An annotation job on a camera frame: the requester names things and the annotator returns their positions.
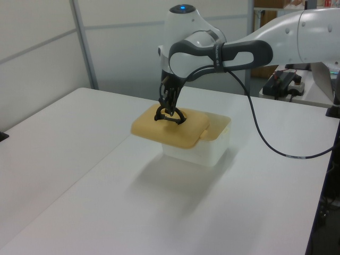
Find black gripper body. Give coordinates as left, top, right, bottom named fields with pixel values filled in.
left=160, top=70, right=184, bottom=92

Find black printed lid handle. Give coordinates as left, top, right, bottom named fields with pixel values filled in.
left=154, top=105, right=187, bottom=126

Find tan plastic case lid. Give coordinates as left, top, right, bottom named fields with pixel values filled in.
left=130, top=103, right=211, bottom=150

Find white plastic case box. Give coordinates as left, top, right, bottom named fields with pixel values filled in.
left=161, top=111, right=232, bottom=168

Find brown cardboard box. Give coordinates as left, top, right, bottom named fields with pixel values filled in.
left=250, top=65, right=278, bottom=79

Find black power unit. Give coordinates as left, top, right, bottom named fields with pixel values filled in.
left=262, top=71, right=296, bottom=98

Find grey emergency stop button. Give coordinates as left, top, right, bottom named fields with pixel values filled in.
left=287, top=75, right=307, bottom=97

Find silver laptop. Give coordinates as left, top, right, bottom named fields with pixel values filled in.
left=309, top=62, right=338, bottom=102

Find grey partition post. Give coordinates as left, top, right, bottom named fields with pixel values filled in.
left=71, top=0, right=99, bottom=90
left=244, top=0, right=256, bottom=96

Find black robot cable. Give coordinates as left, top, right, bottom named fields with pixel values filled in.
left=174, top=65, right=337, bottom=161

